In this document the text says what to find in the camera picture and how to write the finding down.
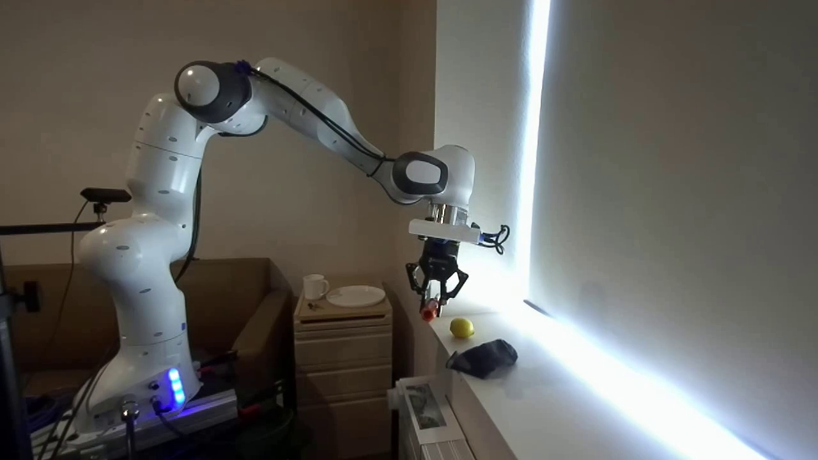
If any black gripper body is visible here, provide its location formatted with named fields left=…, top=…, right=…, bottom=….
left=404, top=235, right=473, bottom=301

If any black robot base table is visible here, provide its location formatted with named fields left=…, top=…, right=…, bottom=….
left=27, top=384, right=242, bottom=460

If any light wooden nightstand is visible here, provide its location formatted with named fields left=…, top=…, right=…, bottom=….
left=290, top=285, right=396, bottom=460

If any yellow lemon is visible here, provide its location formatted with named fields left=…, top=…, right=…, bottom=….
left=447, top=317, right=477, bottom=341

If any white round plate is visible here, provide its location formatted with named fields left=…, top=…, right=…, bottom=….
left=325, top=283, right=389, bottom=308

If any dark blue cloth pouch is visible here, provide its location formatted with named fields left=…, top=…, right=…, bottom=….
left=444, top=336, right=522, bottom=380

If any white mug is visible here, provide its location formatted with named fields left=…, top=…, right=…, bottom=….
left=299, top=271, right=331, bottom=303

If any grey roller window blind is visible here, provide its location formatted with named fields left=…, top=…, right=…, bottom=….
left=522, top=0, right=818, bottom=460

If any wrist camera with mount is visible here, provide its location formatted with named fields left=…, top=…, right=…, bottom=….
left=405, top=215, right=514, bottom=257

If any white wall heater unit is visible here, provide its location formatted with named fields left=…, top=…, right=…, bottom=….
left=386, top=376, right=474, bottom=460

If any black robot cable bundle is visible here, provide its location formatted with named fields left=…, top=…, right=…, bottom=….
left=173, top=59, right=396, bottom=289

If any black camera on stand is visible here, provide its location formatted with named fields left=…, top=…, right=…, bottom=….
left=0, top=186, right=136, bottom=238

